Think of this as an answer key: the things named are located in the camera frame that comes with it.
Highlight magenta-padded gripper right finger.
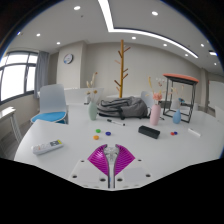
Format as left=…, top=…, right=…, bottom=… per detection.
left=113, top=143, right=153, bottom=190

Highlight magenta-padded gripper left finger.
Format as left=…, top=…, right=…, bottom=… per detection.
left=68, top=143, right=112, bottom=190

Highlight black rectangular box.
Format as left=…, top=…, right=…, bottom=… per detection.
left=137, top=125, right=161, bottom=140

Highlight black marker pen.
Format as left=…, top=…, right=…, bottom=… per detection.
left=106, top=118, right=127, bottom=127

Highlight green vase with dried flowers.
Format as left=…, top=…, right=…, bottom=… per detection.
left=85, top=71, right=99, bottom=121

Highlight grey backpack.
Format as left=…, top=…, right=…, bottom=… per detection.
left=97, top=96, right=150, bottom=120

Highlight pink vase with flowers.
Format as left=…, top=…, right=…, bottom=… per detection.
left=147, top=76, right=168, bottom=127

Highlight white remote control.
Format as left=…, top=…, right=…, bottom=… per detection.
left=31, top=138, right=64, bottom=156

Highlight blue vase with dried flowers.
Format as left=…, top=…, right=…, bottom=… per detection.
left=170, top=84, right=186, bottom=125

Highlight white rectangular bar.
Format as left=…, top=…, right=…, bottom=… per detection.
left=187, top=127, right=202, bottom=138

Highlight white chair with blue cushion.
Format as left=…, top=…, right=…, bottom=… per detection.
left=30, top=83, right=70, bottom=125

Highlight wooden coat rack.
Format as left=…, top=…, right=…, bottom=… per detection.
left=113, top=39, right=132, bottom=99

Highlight black-framed orange-topped side table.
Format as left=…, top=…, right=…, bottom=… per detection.
left=162, top=73, right=200, bottom=124

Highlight grey curtain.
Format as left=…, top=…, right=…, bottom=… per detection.
left=33, top=50, right=50, bottom=100

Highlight window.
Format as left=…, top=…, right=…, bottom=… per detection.
left=0, top=50, right=39, bottom=103

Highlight ceiling strip light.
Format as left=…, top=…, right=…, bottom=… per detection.
left=97, top=0, right=199, bottom=60

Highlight round ceiling lights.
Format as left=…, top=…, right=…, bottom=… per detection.
left=16, top=4, right=219, bottom=58

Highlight round wall clock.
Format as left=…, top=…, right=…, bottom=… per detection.
left=62, top=53, right=74, bottom=65

